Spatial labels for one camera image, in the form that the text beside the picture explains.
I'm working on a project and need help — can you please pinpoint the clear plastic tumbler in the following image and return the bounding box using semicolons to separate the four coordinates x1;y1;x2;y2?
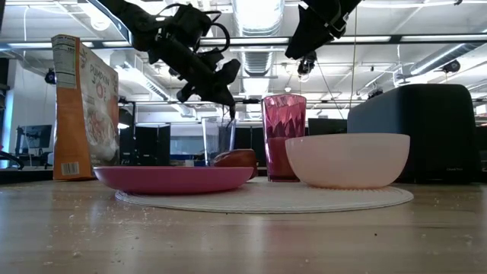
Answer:
201;116;237;167

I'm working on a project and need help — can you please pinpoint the black computer monitor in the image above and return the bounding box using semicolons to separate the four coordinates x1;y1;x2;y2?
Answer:
15;124;53;149

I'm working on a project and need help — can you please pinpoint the pink plastic plate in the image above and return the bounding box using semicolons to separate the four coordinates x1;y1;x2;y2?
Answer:
93;165;255;196

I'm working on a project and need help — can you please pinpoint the black hanging camera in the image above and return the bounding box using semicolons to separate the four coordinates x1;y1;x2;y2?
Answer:
297;51;318;76

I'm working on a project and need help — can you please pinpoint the orange pumpkin cereal box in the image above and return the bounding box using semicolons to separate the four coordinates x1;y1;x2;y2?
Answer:
51;33;121;181

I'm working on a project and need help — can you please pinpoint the silver ventilation duct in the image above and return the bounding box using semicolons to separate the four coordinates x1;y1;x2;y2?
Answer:
231;0;286;77

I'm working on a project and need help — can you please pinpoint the white round woven placemat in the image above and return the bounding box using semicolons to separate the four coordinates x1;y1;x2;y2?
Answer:
114;177;415;214

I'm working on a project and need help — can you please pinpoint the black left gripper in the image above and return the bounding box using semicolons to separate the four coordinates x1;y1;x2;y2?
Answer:
148;30;243;121

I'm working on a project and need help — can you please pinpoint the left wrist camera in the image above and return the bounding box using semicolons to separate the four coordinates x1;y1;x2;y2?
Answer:
167;3;214;39

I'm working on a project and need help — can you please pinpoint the black toaster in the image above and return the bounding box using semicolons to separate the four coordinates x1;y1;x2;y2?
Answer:
347;83;481;184

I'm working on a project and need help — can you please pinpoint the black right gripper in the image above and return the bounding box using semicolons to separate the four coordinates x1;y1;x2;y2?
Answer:
285;0;362;61

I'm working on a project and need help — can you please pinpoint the red faceted tumbler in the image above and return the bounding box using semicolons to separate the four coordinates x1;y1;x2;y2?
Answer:
261;94;307;183

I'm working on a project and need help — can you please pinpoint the peach plastic bowl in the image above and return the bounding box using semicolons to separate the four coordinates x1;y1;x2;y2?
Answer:
285;132;411;190

